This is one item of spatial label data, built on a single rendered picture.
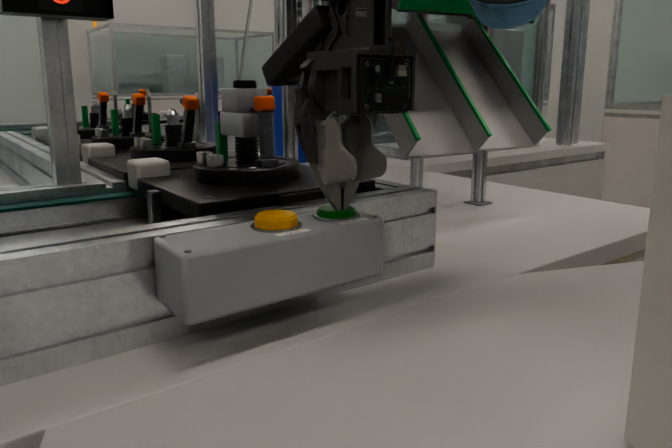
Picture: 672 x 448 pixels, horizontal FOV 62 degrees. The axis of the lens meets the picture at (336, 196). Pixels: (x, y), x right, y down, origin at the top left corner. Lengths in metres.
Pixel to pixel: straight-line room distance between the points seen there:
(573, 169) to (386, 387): 1.89
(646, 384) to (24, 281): 0.44
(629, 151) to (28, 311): 4.59
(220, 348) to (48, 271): 0.16
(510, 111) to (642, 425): 0.68
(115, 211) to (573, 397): 0.57
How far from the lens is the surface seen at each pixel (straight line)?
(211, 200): 0.60
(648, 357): 0.41
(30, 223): 0.77
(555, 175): 2.18
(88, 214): 0.78
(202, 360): 0.51
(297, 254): 0.50
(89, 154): 1.02
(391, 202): 0.66
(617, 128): 4.88
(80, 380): 0.51
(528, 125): 1.00
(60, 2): 0.77
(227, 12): 12.42
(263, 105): 0.68
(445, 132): 0.86
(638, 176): 4.83
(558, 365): 0.52
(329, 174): 0.53
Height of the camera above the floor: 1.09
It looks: 11 degrees down
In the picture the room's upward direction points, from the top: straight up
